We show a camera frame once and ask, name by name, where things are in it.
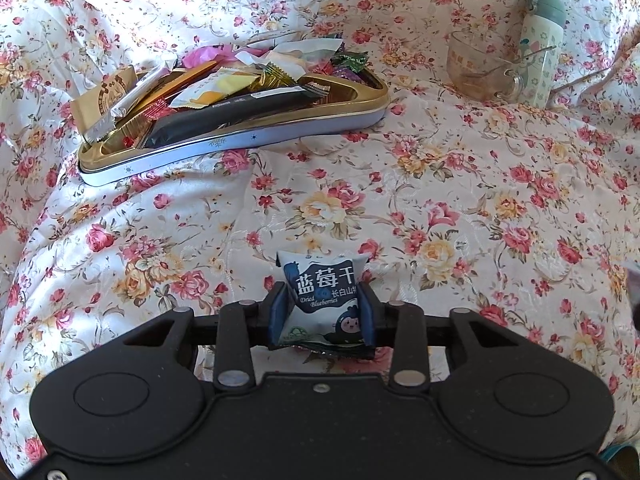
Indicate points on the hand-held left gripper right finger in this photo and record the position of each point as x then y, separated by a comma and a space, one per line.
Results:
369, 319

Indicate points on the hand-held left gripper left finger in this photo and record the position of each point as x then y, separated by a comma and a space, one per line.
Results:
280, 316

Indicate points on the blue and white snack packet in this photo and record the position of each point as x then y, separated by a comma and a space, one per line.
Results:
322, 300

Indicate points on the gold and white snack tin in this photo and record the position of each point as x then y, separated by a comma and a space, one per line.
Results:
280, 135

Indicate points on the floral blanket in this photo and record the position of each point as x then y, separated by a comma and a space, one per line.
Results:
450, 185

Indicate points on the pile of assorted snack packets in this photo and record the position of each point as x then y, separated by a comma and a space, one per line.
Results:
220, 90

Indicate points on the glass cup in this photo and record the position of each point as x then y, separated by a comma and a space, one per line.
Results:
475, 72

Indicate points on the pale green thermos bottle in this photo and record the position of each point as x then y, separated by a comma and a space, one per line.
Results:
542, 50

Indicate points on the thin brown stick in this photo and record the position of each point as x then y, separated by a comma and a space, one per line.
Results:
582, 80

